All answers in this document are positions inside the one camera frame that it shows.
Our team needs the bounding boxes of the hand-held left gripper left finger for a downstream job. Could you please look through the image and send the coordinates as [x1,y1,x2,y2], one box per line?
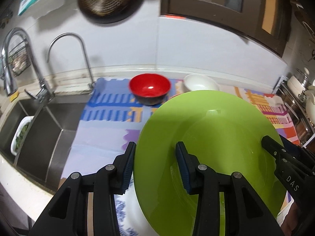
[28,141,136,236]

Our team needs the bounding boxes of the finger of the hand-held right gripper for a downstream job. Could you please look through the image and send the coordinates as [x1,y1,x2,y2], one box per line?
[261,135,289,164]
[279,135,306,158]

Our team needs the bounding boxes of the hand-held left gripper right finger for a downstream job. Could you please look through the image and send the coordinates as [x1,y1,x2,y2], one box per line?
[175,141,280,236]

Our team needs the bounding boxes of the blue-rimmed white plate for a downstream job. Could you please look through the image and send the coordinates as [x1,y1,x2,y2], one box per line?
[114,177,154,236]

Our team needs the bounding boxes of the green plate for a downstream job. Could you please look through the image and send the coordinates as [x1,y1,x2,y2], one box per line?
[133,90,287,236]

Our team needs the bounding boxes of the white bowl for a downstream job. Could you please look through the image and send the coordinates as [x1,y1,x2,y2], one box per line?
[183,74,220,92]

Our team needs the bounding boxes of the red bowl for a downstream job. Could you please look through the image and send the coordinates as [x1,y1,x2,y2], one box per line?
[129,73,171,106]

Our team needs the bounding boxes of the person's right forearm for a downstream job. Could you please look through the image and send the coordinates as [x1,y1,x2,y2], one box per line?
[283,197,302,236]

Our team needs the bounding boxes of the copper-toned steel pot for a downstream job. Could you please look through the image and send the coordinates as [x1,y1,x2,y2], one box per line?
[294,120,315,140]

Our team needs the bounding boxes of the wide steel pot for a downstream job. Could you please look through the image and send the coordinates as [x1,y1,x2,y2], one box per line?
[287,101,306,123]

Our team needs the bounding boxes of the colourful patterned table mat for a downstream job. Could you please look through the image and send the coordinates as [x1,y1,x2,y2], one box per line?
[59,77,302,236]

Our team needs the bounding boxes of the cream kettle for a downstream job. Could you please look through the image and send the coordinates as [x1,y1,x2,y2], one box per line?
[304,85,315,121]

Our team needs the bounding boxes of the metal pot rack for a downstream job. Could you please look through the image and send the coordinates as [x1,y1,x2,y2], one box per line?
[276,76,315,148]

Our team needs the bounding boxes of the cream pot with lid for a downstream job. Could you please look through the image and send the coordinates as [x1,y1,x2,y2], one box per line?
[287,67,312,96]

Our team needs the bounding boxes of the stainless steel sink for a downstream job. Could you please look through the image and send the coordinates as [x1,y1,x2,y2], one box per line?
[0,98,90,195]

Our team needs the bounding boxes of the white basin with greens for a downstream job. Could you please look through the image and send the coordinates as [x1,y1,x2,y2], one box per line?
[10,115,35,156]

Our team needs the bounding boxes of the thin gooseneck faucet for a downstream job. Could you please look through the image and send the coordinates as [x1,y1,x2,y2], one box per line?
[46,33,96,90]

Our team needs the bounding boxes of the tall chrome pull-out faucet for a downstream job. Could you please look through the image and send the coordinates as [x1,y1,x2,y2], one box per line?
[1,28,56,101]

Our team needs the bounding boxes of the dark frying pan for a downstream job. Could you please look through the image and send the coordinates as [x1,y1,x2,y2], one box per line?
[77,0,146,24]

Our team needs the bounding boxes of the dark brown window frame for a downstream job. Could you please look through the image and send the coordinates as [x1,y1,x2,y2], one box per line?
[160,0,292,58]

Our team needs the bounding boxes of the black wire basket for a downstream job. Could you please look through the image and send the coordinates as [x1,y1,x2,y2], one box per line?
[0,43,31,78]

